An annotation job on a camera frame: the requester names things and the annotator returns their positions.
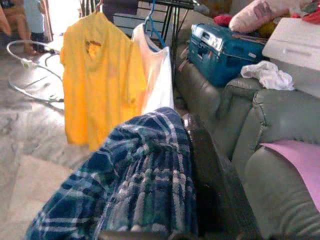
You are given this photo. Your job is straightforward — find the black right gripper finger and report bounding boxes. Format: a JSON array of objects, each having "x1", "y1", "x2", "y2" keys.
[{"x1": 183, "y1": 113, "x2": 262, "y2": 240}]

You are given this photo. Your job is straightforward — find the blue plaid shirt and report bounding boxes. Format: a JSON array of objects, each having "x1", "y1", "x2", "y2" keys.
[{"x1": 24, "y1": 106, "x2": 200, "y2": 240}]

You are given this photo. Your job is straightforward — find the blue plastic clothes hanger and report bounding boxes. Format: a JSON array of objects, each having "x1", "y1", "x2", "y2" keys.
[{"x1": 143, "y1": 0, "x2": 167, "y2": 52}]

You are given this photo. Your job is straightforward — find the pink paper sheet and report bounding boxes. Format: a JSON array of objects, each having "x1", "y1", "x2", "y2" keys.
[{"x1": 259, "y1": 139, "x2": 320, "y2": 207}]

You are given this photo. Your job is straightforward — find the grey-green leather sofa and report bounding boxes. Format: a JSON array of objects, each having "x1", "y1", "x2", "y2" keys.
[{"x1": 173, "y1": 9, "x2": 320, "y2": 240}]

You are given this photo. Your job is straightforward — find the white t-shirt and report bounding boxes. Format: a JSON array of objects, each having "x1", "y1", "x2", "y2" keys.
[{"x1": 131, "y1": 22, "x2": 175, "y2": 116}]

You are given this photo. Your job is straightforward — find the white crumpled cloth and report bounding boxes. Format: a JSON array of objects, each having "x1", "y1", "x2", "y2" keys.
[{"x1": 240, "y1": 60, "x2": 296, "y2": 91}]

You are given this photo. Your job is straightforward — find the teal blue plastic case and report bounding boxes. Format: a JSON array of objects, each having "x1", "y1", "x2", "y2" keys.
[{"x1": 187, "y1": 23, "x2": 267, "y2": 88}]

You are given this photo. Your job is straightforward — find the yellow t-shirt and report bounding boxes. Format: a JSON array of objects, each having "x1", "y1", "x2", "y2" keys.
[{"x1": 59, "y1": 11, "x2": 148, "y2": 152}]

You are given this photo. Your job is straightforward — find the white storage box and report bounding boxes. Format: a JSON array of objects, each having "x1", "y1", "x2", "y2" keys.
[{"x1": 261, "y1": 17, "x2": 320, "y2": 100}]

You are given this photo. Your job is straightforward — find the red cushion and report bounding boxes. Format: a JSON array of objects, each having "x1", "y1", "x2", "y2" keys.
[{"x1": 213, "y1": 14, "x2": 234, "y2": 27}]

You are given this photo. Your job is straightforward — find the black metal clothes drying rack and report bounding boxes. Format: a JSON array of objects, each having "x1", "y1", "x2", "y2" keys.
[{"x1": 79, "y1": 0, "x2": 201, "y2": 108}]

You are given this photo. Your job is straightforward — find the pink printed pillow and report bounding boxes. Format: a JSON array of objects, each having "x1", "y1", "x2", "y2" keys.
[{"x1": 228, "y1": 0, "x2": 305, "y2": 33}]

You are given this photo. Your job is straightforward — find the pale grey slatted bench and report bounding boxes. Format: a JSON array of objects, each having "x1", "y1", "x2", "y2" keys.
[{"x1": 112, "y1": 2, "x2": 171, "y2": 38}]

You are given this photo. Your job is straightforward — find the child in light blue shirt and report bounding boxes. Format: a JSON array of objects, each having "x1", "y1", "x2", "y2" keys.
[{"x1": 23, "y1": 0, "x2": 48, "y2": 51}]

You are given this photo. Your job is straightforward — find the peach hanging cloth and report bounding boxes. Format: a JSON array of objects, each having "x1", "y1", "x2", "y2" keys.
[{"x1": 0, "y1": 6, "x2": 13, "y2": 37}]

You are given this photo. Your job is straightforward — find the pink strap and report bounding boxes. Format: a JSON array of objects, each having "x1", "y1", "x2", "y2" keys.
[{"x1": 177, "y1": 47, "x2": 190, "y2": 72}]

